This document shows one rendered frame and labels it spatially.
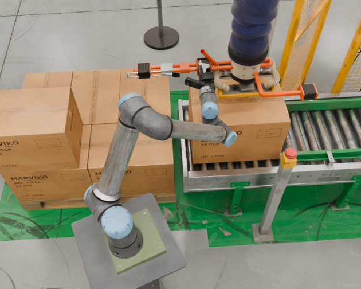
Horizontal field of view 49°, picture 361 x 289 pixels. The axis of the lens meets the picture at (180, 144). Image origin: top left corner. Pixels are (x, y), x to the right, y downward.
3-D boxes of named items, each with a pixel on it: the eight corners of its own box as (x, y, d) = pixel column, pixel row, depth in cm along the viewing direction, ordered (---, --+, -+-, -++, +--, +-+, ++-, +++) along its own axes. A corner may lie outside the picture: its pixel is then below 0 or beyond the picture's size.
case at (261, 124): (267, 115, 300) (277, 76, 268) (278, 159, 276) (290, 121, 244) (188, 120, 298) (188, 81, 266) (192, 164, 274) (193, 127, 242)
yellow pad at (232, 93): (272, 83, 241) (273, 77, 237) (275, 95, 235) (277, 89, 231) (216, 86, 240) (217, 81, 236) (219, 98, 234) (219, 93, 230)
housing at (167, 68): (172, 67, 236) (172, 62, 232) (173, 75, 232) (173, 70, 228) (160, 69, 236) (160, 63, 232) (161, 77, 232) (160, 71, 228)
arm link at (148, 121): (155, 122, 162) (243, 133, 214) (139, 105, 169) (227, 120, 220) (142, 144, 167) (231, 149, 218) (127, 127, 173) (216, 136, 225)
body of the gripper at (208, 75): (212, 80, 231) (215, 95, 223) (197, 81, 230) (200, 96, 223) (213, 70, 224) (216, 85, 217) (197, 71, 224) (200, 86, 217)
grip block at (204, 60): (209, 64, 238) (210, 56, 233) (211, 75, 232) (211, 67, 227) (195, 65, 237) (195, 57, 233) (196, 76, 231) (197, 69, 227)
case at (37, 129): (83, 124, 297) (70, 86, 265) (78, 168, 273) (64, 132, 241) (2, 129, 295) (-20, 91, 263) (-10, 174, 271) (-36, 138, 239)
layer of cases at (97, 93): (169, 98, 367) (168, 66, 335) (175, 192, 307) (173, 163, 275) (39, 105, 364) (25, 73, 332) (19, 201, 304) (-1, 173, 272)
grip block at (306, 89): (312, 89, 223) (314, 82, 219) (316, 100, 218) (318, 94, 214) (297, 90, 223) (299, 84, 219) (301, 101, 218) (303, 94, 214)
